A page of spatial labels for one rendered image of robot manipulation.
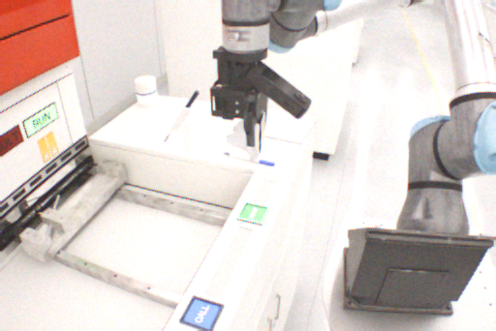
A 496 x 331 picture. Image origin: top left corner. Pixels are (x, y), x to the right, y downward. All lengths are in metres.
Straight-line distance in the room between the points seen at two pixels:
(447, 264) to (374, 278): 0.14
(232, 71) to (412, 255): 0.45
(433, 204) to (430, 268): 0.12
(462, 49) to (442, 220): 0.31
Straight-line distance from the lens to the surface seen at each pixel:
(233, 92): 0.58
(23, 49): 0.88
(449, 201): 0.71
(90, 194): 1.03
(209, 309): 0.60
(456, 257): 0.71
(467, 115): 0.64
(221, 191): 0.96
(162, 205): 0.99
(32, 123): 0.98
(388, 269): 0.70
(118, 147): 1.07
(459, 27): 0.72
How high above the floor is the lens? 1.46
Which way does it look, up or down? 33 degrees down
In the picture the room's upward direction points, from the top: straight up
